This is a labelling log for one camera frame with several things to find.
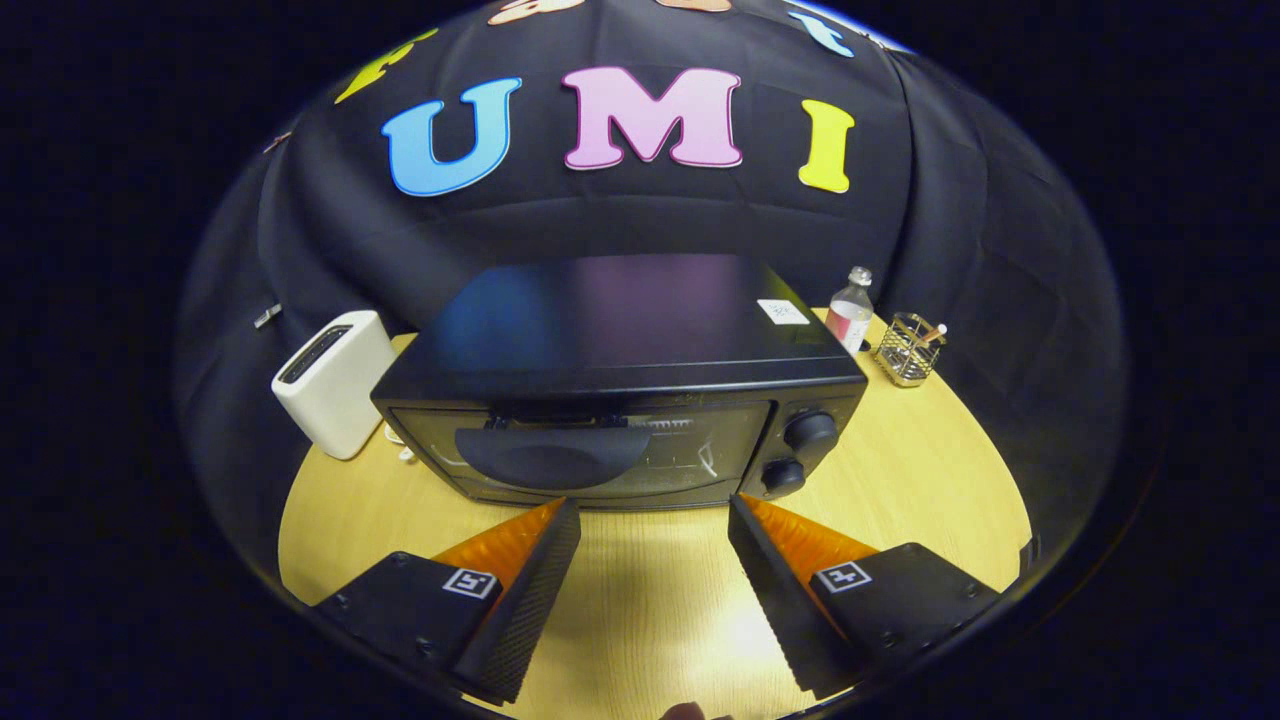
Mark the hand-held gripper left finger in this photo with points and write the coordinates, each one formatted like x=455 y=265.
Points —
x=520 y=610

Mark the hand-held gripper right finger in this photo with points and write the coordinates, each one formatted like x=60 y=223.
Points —
x=780 y=610

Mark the black toaster oven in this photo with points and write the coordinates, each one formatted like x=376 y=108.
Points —
x=620 y=320

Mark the white pop-up toaster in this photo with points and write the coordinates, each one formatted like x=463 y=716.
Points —
x=335 y=395

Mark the clear bottle with pink label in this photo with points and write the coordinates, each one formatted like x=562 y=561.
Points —
x=850 y=320

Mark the silver metal clip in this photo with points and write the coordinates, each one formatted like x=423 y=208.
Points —
x=267 y=316

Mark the reddish metal clip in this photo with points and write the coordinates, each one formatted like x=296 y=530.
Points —
x=278 y=141

